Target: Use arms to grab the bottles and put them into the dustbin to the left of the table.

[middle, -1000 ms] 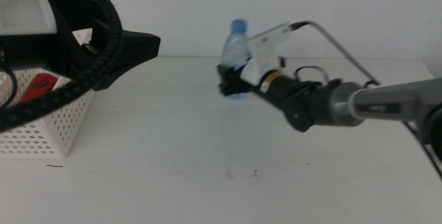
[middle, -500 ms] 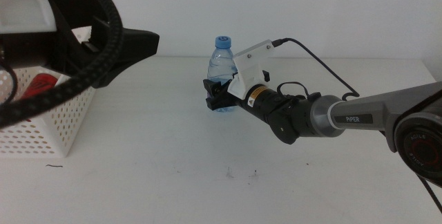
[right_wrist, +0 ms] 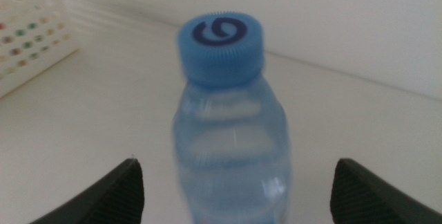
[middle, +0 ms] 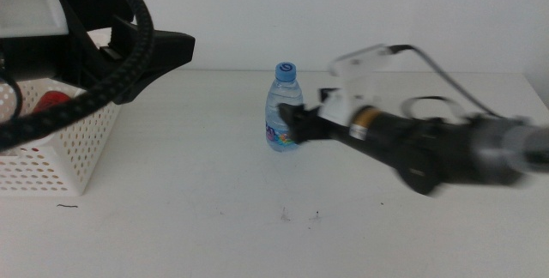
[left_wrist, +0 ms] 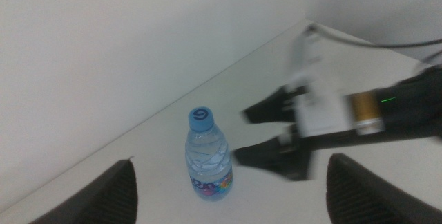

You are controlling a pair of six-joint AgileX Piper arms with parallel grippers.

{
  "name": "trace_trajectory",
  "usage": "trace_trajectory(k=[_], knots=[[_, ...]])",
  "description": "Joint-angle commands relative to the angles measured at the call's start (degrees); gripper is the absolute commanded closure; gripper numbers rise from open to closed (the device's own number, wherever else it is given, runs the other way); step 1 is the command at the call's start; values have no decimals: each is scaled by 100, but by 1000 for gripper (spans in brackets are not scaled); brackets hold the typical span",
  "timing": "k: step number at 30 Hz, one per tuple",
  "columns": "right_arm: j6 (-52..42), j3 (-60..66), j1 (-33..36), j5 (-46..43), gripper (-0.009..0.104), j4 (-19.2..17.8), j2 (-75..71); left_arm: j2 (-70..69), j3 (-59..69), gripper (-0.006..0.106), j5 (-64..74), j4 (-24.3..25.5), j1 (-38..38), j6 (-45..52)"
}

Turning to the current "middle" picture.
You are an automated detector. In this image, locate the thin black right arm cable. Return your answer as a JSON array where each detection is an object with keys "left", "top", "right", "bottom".
[{"left": 401, "top": 95, "right": 468, "bottom": 121}]

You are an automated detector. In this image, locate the black right camera cable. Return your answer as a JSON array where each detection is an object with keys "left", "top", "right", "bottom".
[{"left": 385, "top": 44, "right": 503, "bottom": 119}]

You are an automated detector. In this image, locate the red cola can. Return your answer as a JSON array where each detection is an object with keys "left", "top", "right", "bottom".
[{"left": 33, "top": 90, "right": 72, "bottom": 115}]

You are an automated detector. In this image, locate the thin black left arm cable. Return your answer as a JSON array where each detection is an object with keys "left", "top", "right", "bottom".
[{"left": 0, "top": 74, "right": 25, "bottom": 121}]

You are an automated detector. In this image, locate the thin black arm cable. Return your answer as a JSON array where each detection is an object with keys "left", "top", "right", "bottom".
[
  {"left": 0, "top": 74, "right": 25, "bottom": 121},
  {"left": 401, "top": 95, "right": 468, "bottom": 121}
]

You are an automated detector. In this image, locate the clear water bottle blue cap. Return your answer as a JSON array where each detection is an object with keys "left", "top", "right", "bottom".
[{"left": 264, "top": 61, "right": 305, "bottom": 153}]

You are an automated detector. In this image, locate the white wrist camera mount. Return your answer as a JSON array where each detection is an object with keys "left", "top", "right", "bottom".
[
  {"left": 0, "top": 0, "right": 69, "bottom": 38},
  {"left": 317, "top": 44, "right": 391, "bottom": 128}
]

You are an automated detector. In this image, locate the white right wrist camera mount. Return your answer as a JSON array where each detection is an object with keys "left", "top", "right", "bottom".
[{"left": 317, "top": 44, "right": 391, "bottom": 128}]

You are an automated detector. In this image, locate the white perforated plastic basket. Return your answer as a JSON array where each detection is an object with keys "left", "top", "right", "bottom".
[{"left": 0, "top": 28, "right": 124, "bottom": 197}]

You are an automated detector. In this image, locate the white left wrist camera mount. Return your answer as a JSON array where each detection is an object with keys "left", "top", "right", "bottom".
[{"left": 0, "top": 0, "right": 69, "bottom": 38}]

